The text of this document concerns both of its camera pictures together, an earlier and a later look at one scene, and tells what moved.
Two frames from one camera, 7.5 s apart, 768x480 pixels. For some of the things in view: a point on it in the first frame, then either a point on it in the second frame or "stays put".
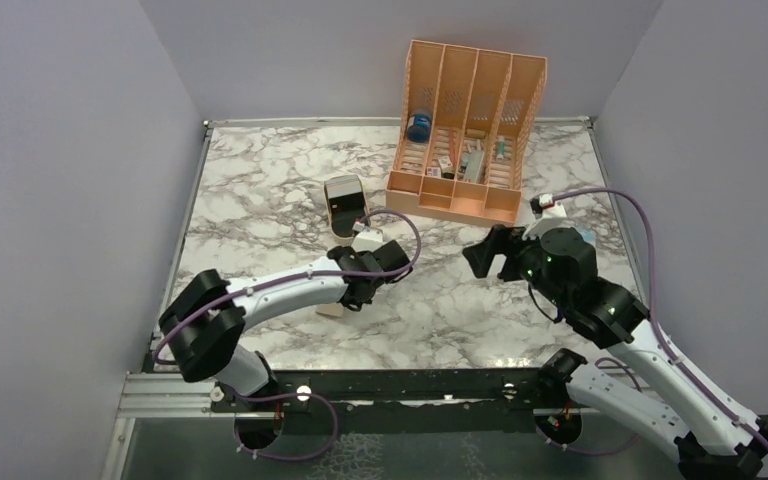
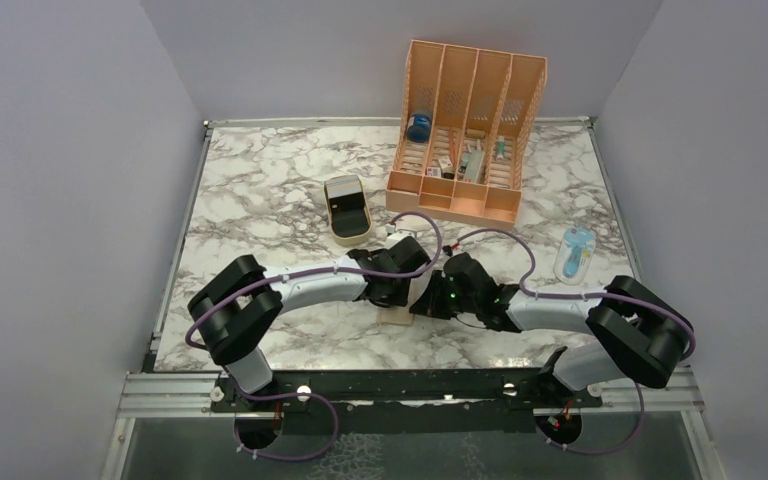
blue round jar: [419, 127] stays put
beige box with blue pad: [331, 309] → [396, 316]
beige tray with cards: [346, 204] stays put
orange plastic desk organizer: [466, 120] stays put
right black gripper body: [525, 261] → [444, 302]
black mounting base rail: [513, 386] stays put
